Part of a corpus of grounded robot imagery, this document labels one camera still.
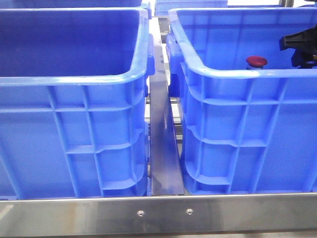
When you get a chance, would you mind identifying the blue plastic crate right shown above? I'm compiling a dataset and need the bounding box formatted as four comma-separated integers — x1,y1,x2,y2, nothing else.
167,7,317,194

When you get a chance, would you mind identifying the blue crate back left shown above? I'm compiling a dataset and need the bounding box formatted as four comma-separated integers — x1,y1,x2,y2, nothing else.
0,0,151,9

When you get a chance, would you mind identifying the blue plastic crate left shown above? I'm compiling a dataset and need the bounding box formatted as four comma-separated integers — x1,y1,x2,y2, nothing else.
0,8,155,200

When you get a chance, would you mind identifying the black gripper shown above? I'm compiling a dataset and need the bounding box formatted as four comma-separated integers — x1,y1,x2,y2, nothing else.
279,26,317,69

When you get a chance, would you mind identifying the steel shelf divider bar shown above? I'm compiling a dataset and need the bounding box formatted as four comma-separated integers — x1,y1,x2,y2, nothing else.
150,39,185,196

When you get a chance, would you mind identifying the red mushroom push button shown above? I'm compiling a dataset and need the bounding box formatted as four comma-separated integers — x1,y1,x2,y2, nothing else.
246,56,267,70

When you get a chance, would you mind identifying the blue plastic crate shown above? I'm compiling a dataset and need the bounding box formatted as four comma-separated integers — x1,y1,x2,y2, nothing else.
167,7,317,194
0,8,155,200

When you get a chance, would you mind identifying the steel shelf front rail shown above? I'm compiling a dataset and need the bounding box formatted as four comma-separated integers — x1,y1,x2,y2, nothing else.
0,193,317,237

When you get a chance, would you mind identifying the blue crate far back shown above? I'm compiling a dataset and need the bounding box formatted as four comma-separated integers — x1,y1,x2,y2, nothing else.
155,0,228,16

